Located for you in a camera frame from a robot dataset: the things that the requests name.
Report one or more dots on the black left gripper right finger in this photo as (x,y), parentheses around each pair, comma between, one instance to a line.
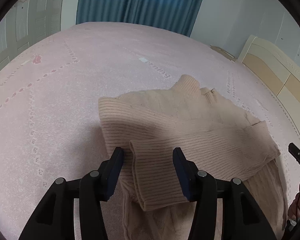
(196,185)

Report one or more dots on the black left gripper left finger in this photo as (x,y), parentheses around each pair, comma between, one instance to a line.
(100,184)

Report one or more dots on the beige ribbed knit sweater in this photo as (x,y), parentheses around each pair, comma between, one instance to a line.
(221,138)

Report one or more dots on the cream and tan headboard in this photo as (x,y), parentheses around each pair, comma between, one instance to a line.
(277,71)

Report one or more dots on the pink bed sheet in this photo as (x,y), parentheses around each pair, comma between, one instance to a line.
(49,120)

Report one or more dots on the tan pillow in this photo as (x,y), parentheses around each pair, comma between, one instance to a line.
(223,52)

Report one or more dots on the white wardrobe with stickers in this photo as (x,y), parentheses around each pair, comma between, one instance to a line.
(25,24)

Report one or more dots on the blue curtain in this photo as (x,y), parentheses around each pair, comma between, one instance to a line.
(177,16)

